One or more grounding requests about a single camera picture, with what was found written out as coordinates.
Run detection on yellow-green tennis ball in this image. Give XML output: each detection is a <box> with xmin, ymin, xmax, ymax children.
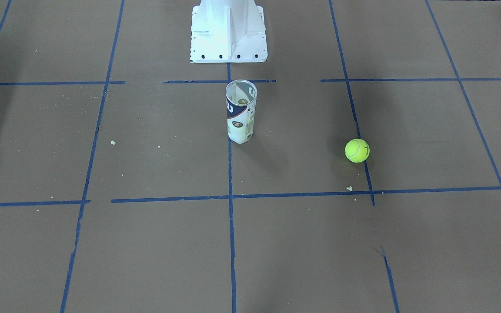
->
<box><xmin>344</xmin><ymin>138</ymin><xmax>370</xmax><ymax>163</ymax></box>

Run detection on white tennis ball can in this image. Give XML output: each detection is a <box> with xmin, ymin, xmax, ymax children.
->
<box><xmin>225</xmin><ymin>80</ymin><xmax>258</xmax><ymax>144</ymax></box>

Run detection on blue tape strip lengthwise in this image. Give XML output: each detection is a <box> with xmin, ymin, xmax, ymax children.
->
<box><xmin>227</xmin><ymin>63</ymin><xmax>237</xmax><ymax>313</ymax></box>

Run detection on blue tape strip crosswise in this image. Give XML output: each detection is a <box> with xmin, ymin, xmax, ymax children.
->
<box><xmin>110</xmin><ymin>186</ymin><xmax>501</xmax><ymax>203</ymax></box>

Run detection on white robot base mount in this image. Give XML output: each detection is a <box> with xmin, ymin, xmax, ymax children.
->
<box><xmin>190</xmin><ymin>0</ymin><xmax>268</xmax><ymax>63</ymax></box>

